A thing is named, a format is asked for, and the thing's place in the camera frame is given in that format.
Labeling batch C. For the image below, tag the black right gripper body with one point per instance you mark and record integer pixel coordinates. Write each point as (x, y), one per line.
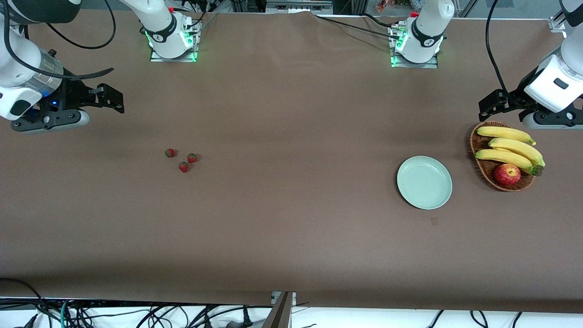
(73, 93)

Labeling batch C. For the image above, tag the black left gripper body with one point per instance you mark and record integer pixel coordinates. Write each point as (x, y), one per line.
(517, 97)

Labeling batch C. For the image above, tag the red strawberry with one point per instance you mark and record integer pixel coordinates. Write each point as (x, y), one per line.
(191, 157)
(183, 167)
(170, 153)

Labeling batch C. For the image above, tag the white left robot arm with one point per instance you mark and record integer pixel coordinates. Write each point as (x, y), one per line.
(428, 32)

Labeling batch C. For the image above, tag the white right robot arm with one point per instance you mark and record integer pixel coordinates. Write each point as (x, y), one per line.
(18, 59)

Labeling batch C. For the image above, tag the pale green plate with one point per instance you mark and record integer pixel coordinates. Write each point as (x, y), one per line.
(424, 182)

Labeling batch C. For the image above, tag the yellow banana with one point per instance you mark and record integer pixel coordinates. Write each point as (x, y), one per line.
(503, 133)
(519, 148)
(503, 157)

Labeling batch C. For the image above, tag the brown wicker basket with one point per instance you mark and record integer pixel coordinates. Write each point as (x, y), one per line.
(486, 175)

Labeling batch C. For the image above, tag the red apple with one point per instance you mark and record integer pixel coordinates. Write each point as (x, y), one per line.
(507, 175)

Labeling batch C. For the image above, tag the brown table cover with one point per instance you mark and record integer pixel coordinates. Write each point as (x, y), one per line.
(291, 136)

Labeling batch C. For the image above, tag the grey metal box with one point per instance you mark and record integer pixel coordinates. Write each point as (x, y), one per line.
(298, 6)

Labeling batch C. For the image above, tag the aluminium profile bar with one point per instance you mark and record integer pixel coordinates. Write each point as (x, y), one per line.
(278, 312)

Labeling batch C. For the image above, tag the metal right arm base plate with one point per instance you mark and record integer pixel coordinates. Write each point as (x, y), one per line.
(157, 57)

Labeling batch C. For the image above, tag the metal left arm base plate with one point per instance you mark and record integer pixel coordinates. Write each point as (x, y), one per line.
(430, 64)

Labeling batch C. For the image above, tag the aluminium frame corner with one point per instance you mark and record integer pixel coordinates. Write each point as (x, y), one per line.
(556, 23)

